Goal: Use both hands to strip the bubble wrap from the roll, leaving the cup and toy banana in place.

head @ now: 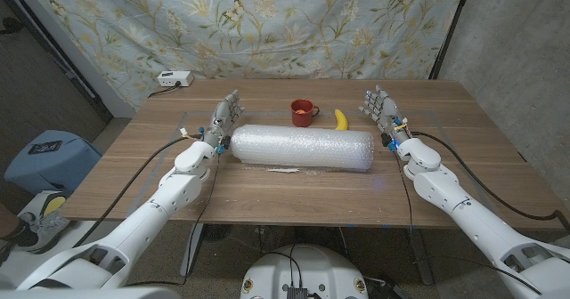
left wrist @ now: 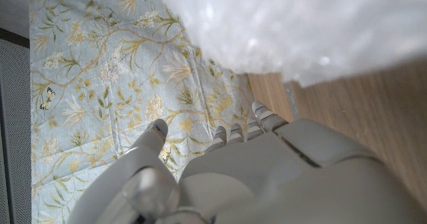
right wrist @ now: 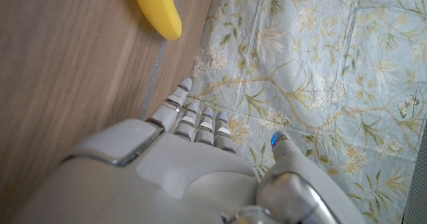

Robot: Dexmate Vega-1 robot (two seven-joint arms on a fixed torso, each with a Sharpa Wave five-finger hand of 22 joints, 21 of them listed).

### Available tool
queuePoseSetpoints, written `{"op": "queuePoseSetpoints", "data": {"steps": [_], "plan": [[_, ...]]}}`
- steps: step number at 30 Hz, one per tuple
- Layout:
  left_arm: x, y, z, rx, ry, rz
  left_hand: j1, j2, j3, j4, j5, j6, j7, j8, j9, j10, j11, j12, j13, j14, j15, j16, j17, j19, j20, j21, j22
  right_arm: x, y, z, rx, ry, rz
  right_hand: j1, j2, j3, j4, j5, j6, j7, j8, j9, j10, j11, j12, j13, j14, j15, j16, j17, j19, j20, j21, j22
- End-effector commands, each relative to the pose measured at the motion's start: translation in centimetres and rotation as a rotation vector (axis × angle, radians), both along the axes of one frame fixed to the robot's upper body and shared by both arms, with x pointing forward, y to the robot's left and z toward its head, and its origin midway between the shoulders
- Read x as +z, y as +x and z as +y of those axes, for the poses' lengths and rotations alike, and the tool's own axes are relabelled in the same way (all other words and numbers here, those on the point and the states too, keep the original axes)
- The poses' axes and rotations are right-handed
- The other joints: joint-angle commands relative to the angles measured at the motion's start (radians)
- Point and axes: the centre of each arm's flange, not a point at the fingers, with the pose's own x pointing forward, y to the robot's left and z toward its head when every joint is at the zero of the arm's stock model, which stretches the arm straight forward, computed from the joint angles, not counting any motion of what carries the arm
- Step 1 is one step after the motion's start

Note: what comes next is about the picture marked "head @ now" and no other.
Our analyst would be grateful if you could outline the bubble wrap roll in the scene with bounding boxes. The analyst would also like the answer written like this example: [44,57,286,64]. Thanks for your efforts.
[229,124,376,173]

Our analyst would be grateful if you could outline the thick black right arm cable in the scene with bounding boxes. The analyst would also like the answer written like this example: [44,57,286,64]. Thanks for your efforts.
[409,130,570,233]

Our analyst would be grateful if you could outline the white power strip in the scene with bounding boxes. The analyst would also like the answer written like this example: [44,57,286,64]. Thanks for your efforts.
[157,70,195,88]

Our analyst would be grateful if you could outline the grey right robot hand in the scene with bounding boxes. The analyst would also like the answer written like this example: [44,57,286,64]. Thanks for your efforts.
[358,84,413,147]

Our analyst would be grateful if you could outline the red cup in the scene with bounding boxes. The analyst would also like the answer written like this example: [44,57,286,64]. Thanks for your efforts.
[289,99,321,128]

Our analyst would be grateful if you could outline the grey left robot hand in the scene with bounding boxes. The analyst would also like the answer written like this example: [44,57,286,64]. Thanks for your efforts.
[202,89,245,151]

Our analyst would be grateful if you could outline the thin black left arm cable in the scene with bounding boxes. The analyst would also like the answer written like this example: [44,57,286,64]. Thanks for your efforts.
[124,151,222,287]

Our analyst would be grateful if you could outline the black power strip cord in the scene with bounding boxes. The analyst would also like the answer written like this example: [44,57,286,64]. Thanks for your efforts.
[148,82,182,99]

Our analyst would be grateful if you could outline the black backdrop stand pole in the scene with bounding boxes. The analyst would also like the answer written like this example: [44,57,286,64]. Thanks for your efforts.
[428,0,473,80]

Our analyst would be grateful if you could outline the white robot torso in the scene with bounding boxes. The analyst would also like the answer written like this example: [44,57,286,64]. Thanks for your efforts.
[240,244,370,299]

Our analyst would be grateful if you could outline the yellow toy banana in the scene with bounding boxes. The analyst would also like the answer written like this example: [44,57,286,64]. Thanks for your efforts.
[334,109,349,132]

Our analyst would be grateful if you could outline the grey table leg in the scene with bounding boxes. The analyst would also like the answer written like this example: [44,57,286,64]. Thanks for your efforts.
[407,228,436,286]
[180,222,206,277]

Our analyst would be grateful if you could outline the floral printed backdrop cloth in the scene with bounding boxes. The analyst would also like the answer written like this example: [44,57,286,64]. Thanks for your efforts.
[24,0,471,111]

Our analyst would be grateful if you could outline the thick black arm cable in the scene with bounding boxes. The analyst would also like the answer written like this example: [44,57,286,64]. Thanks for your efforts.
[409,130,570,233]
[70,133,204,249]

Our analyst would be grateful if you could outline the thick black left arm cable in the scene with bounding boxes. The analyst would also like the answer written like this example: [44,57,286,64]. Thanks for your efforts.
[70,133,204,249]

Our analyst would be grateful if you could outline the person bare lower leg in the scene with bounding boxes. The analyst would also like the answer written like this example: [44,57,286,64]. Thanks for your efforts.
[0,200,23,242]

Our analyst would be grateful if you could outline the grey white sneaker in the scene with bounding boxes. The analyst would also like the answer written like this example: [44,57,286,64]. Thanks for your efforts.
[15,209,75,254]

